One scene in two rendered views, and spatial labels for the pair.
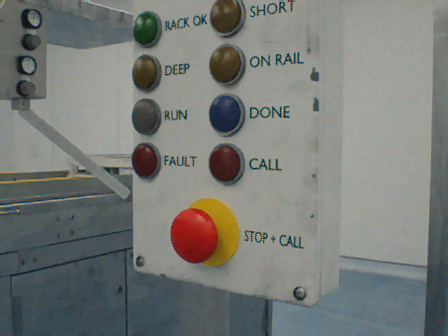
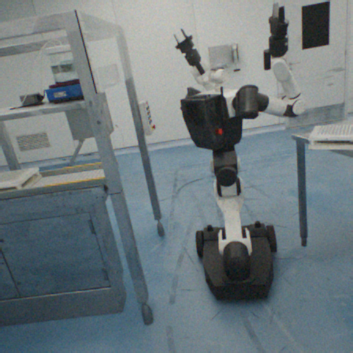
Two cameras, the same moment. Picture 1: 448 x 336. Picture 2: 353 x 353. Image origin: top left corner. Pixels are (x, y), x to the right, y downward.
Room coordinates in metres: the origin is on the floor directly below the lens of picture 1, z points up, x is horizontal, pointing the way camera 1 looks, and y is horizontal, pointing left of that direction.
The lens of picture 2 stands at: (1.48, 2.32, 1.50)
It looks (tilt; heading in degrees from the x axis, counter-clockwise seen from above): 20 degrees down; 241
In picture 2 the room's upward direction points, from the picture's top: 10 degrees counter-clockwise
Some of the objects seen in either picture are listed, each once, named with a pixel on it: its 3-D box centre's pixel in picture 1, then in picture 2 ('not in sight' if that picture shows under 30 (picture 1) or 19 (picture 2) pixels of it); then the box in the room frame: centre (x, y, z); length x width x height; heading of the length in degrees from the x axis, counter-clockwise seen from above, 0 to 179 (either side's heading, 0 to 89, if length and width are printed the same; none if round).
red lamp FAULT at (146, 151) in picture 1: (144, 160); not in sight; (0.41, 0.07, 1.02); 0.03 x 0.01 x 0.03; 56
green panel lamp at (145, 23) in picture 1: (145, 28); not in sight; (0.41, 0.07, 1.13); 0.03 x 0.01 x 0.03; 56
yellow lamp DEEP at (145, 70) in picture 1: (144, 72); not in sight; (0.41, 0.07, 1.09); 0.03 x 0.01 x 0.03; 56
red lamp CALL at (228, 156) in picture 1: (224, 163); not in sight; (0.37, 0.00, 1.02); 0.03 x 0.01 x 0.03; 56
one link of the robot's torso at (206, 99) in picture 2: not in sight; (214, 117); (0.40, 0.90, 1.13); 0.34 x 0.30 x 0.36; 95
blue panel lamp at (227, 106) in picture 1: (225, 113); not in sight; (0.37, 0.00, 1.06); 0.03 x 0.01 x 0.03; 56
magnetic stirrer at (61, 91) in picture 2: not in sight; (72, 90); (1.04, 0.55, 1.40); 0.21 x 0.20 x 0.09; 56
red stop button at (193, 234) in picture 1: (205, 233); not in sight; (0.37, 0.02, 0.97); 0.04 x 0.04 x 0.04; 56
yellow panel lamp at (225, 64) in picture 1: (225, 64); not in sight; (0.37, 0.00, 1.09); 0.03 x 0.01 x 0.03; 56
